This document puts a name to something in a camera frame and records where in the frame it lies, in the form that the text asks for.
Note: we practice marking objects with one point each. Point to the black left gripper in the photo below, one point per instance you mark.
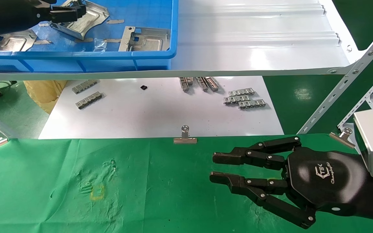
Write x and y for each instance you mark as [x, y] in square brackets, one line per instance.
[15, 14]

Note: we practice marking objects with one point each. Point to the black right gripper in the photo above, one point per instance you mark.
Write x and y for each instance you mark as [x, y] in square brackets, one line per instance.
[322, 178]

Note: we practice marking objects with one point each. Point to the stamped metal bracket part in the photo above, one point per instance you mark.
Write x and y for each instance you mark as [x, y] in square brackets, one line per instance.
[11, 42]
[147, 40]
[91, 21]

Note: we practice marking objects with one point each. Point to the clear plastic film scrap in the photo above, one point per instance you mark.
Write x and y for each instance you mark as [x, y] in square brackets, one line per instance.
[97, 46]

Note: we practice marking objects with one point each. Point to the blue plastic crate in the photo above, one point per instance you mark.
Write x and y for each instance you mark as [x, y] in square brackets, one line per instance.
[108, 61]

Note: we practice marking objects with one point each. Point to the yellow plastic bag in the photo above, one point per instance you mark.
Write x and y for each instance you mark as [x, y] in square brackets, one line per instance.
[44, 94]

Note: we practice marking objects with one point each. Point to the green cloth mat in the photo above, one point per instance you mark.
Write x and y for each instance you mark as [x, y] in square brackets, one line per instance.
[141, 187]

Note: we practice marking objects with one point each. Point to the white board sheet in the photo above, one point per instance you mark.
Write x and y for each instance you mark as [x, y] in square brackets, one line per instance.
[157, 110]

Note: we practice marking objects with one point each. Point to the white corrugated shelf board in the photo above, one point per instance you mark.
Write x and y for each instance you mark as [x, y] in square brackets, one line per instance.
[254, 42]

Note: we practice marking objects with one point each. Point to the perforated white angle strut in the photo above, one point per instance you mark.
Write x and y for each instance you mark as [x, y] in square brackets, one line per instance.
[367, 97]
[351, 76]

